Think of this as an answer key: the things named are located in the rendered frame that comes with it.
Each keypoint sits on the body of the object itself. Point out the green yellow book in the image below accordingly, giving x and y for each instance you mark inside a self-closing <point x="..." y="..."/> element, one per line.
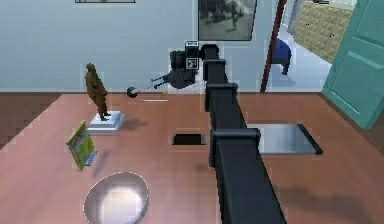
<point x="80" y="146"/>

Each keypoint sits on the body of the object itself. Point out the silver closed laptop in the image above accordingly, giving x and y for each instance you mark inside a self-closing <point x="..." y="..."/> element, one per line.
<point x="286" y="139"/>

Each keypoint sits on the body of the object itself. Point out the silver metal bowl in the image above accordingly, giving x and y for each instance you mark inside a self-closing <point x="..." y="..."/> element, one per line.
<point x="116" y="200"/>

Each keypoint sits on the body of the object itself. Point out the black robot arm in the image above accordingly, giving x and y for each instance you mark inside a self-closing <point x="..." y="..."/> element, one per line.
<point x="233" y="133"/>

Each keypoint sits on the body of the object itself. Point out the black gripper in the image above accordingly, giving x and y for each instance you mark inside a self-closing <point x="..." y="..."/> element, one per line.
<point x="180" y="71"/>

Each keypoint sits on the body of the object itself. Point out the dark red door frame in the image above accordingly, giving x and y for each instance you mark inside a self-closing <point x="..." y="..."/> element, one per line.
<point x="273" y="46"/>

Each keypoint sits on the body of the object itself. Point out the dark framed wall picture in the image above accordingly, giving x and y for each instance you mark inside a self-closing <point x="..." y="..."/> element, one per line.
<point x="227" y="19"/>

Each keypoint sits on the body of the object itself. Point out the brown figure statue white base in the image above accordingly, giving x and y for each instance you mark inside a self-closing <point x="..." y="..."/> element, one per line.
<point x="100" y="100"/>

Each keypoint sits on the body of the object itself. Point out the teal room door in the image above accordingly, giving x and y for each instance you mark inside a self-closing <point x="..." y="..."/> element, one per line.
<point x="358" y="60"/>

